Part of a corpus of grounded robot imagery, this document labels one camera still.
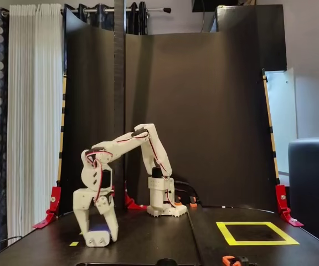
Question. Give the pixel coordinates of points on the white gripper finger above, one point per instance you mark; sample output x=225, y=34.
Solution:
x=109, y=216
x=84, y=221

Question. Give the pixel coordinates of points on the red corner bracket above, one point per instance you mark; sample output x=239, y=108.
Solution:
x=54, y=199
x=281, y=194

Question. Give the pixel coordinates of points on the dark blue armchair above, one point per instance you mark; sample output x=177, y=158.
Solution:
x=314, y=180

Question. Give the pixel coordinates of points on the black backdrop sheet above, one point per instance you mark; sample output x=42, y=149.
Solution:
x=203, y=110

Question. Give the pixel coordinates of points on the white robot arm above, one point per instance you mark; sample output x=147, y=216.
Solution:
x=156, y=147

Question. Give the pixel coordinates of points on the small orange black clamp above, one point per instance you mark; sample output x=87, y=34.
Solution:
x=193, y=204
x=178, y=203

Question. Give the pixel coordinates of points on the white pleated curtain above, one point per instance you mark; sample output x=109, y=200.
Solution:
x=32, y=110

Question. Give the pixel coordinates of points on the silver curtain rod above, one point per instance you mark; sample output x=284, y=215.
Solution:
x=154, y=10

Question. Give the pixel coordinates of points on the yellow tape square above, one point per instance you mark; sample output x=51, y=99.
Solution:
x=259, y=243

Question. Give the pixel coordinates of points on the wooden stick with black bands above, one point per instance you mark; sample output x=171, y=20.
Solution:
x=62, y=119
x=268, y=110

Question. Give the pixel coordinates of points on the white cabinet door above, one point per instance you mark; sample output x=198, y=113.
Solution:
x=282, y=110

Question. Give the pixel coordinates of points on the black vertical camera post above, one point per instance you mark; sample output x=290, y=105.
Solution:
x=119, y=83

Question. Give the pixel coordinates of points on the black wall cabinet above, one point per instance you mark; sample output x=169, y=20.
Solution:
x=259, y=33

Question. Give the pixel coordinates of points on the blue white charger block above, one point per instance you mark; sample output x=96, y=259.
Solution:
x=98, y=239

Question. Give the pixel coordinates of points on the black wall shelf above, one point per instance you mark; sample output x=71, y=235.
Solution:
x=212, y=5

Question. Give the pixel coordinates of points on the long orange black clamp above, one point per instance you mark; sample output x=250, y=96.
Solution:
x=227, y=260

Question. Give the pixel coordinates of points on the red post foot bracket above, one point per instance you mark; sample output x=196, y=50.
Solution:
x=130, y=203

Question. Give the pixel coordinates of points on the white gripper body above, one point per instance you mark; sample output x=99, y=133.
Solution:
x=85, y=198

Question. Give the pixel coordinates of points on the dark eyelet curtain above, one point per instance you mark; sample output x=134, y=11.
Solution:
x=104, y=20

